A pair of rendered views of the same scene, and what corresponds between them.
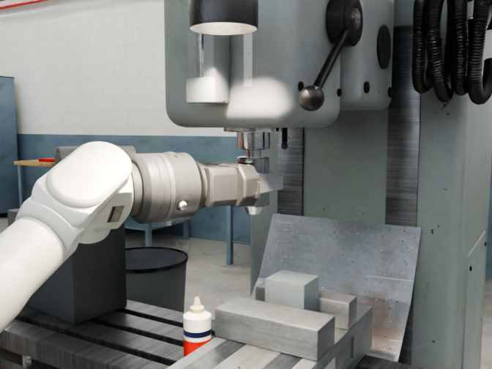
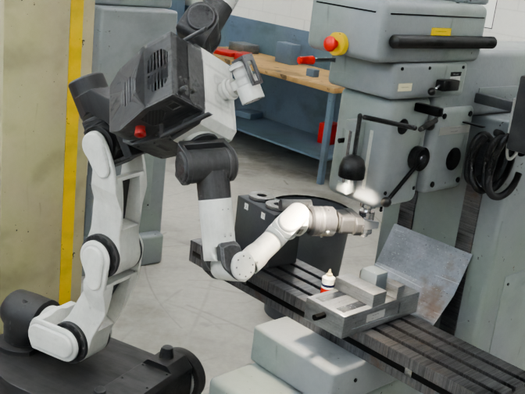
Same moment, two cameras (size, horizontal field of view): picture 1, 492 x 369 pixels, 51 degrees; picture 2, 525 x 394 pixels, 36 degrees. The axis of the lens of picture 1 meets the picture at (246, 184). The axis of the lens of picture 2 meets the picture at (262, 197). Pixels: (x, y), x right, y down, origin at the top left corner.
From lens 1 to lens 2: 1.74 m
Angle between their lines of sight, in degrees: 18
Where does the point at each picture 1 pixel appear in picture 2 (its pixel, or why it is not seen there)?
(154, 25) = not seen: outside the picture
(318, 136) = not seen: hidden behind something
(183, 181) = (330, 222)
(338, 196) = (433, 223)
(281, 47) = (378, 177)
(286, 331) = (362, 292)
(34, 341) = not seen: hidden behind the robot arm
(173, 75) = (334, 171)
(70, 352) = (267, 281)
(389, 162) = (462, 212)
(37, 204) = (273, 228)
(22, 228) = (268, 236)
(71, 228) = (284, 238)
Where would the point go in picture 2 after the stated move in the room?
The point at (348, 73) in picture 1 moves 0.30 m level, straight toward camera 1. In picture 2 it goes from (422, 177) to (387, 199)
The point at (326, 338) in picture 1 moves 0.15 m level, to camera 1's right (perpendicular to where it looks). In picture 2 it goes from (379, 299) to (431, 310)
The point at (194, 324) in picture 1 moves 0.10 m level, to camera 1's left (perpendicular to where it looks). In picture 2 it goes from (326, 281) to (294, 274)
